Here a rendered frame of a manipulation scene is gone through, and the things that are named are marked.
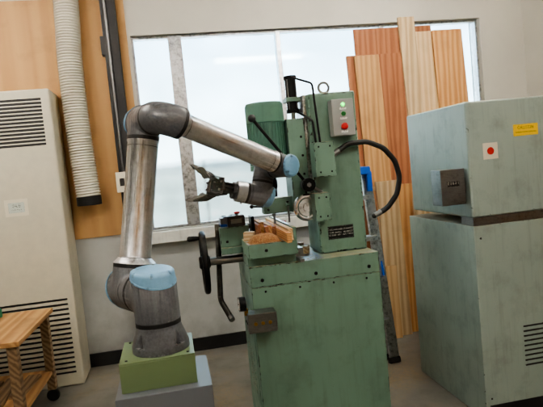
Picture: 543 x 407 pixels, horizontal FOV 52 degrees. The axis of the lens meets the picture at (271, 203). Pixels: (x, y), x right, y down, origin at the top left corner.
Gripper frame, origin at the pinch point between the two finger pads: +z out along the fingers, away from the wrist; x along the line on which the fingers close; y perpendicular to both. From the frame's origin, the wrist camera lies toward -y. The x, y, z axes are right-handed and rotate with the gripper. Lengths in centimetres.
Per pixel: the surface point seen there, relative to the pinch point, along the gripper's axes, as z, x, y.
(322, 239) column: -65, 13, -5
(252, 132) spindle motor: -26.8, -29.6, -6.6
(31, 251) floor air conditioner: 62, 28, -137
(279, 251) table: -42.2, 22.4, 4.4
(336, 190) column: -67, -10, 1
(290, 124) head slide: -42, -35, -1
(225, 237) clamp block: -24.8, 16.7, -20.7
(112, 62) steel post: 37, -97, -127
